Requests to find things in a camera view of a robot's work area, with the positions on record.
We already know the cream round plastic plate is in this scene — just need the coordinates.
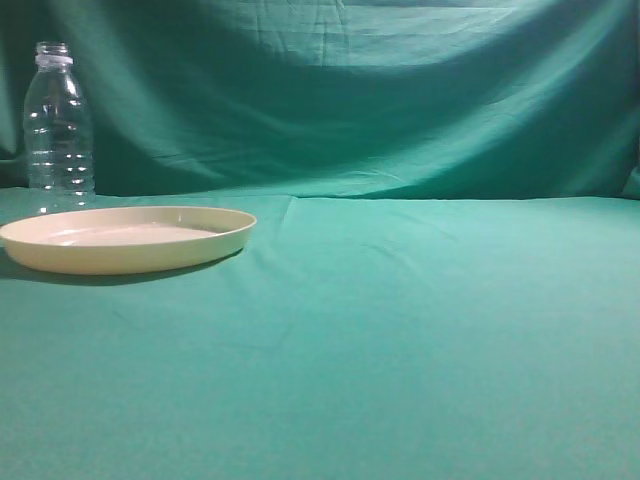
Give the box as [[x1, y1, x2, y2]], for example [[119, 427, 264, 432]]
[[1, 206, 257, 275]]

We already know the green cloth backdrop and cover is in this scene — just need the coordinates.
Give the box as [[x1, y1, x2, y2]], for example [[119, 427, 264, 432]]
[[1, 1, 639, 479]]

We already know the clear empty plastic bottle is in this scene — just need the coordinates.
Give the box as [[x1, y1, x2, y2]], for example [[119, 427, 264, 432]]
[[23, 41, 96, 215]]

